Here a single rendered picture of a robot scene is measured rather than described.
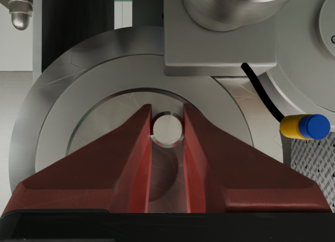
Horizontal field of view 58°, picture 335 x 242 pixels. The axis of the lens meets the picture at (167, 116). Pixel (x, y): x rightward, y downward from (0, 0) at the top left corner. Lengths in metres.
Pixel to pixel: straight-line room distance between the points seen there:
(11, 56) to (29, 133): 3.07
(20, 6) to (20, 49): 2.66
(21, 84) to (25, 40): 2.67
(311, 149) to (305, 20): 0.22
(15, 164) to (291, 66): 0.16
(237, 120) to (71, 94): 0.09
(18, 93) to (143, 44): 0.40
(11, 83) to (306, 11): 0.46
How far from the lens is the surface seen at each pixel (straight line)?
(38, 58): 0.19
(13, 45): 3.25
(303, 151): 0.40
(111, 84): 0.16
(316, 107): 0.18
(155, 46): 0.17
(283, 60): 0.18
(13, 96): 0.55
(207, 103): 0.16
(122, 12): 3.04
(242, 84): 0.17
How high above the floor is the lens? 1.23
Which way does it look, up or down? 2 degrees down
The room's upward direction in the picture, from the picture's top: 180 degrees clockwise
